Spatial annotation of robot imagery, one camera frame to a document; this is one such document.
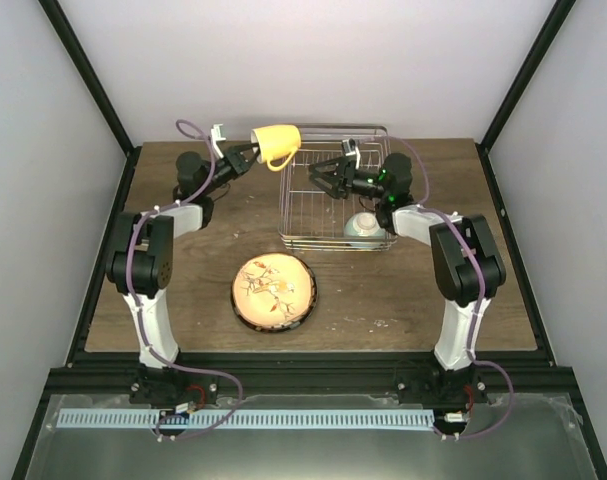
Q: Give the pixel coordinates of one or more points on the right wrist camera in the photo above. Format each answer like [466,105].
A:
[350,149]

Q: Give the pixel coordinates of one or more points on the left black frame post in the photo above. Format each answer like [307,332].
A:
[71,43]

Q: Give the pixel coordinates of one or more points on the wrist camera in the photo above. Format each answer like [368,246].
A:
[216,137]
[350,149]

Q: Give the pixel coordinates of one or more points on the celadon green bowl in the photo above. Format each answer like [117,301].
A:
[364,229]

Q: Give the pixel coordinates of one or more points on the right black frame post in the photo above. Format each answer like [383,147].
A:
[533,59]

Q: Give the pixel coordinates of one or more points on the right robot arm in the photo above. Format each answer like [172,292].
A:
[468,266]

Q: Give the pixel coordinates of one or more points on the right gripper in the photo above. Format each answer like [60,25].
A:
[345,170]

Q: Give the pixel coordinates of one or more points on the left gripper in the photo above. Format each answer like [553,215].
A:
[236,163]

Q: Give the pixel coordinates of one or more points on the dark checkered rim plate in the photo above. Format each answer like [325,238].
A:
[310,305]

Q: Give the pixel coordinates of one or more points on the yellow mug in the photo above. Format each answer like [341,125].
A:
[276,145]

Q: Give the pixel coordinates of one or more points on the black aluminium frame rail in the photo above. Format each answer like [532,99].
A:
[411,378]

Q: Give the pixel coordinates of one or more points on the black frame post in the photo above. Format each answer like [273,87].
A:
[71,43]
[533,59]

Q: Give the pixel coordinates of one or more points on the light blue slotted cable duct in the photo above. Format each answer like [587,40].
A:
[264,419]

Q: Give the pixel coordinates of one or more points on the wire dish rack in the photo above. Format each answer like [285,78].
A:
[311,219]

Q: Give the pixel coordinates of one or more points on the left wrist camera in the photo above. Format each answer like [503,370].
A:
[216,137]

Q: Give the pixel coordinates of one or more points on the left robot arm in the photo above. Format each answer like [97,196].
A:
[141,251]

